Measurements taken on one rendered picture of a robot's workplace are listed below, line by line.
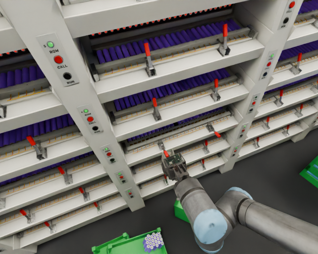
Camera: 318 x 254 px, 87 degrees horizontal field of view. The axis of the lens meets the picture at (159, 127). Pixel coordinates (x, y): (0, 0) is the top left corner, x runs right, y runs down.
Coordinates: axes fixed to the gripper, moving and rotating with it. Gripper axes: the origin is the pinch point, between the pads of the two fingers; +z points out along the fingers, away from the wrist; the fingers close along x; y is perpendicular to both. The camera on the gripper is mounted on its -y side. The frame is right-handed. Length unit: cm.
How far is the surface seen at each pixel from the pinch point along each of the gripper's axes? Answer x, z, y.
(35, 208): 68, 14, -16
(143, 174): 12.4, 11.5, -18.0
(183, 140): -11.4, 5.4, -0.2
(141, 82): 4.1, -4.4, 36.5
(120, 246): 37, -4, -49
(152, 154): 5.4, 4.6, -0.7
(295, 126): -108, 17, -35
